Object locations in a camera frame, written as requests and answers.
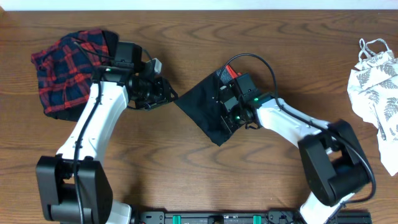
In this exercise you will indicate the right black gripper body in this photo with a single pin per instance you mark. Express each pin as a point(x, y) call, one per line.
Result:
point(234, 119)

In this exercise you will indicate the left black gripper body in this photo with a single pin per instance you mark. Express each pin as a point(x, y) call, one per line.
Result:
point(150, 94)

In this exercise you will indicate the black leggings with red waistband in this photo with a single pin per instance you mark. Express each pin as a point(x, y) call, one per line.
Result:
point(199, 104)

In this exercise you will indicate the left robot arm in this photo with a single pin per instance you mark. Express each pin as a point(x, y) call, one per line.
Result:
point(73, 186)

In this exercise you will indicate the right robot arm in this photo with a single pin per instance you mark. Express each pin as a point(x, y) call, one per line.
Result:
point(334, 163)

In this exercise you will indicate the red navy plaid garment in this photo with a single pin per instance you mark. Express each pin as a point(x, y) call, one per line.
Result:
point(63, 71)

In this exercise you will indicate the white fern print garment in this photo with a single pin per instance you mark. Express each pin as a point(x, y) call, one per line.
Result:
point(372, 90)

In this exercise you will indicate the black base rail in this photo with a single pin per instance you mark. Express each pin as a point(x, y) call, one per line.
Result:
point(270, 217)

